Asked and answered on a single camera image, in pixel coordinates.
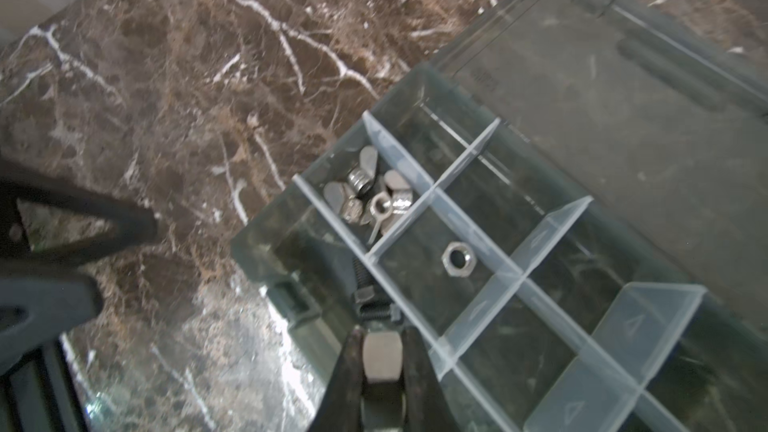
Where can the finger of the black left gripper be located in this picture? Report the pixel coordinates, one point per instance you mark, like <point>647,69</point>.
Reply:
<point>119,224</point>
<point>35,310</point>

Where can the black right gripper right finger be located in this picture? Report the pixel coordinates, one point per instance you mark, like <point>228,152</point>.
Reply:
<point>426,406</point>

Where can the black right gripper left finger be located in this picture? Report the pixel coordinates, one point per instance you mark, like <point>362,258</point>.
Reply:
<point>340,408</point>

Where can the black hex bolt in box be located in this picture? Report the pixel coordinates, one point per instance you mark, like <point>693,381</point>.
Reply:
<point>370,300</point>

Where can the silver hex nut in box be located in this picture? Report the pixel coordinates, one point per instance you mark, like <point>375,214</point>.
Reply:
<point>459,259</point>

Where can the silver wing nut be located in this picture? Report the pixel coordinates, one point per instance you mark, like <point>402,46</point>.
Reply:
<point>346,197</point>

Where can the clear plastic organizer box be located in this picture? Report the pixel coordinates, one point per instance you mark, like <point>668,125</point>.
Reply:
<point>609,170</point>

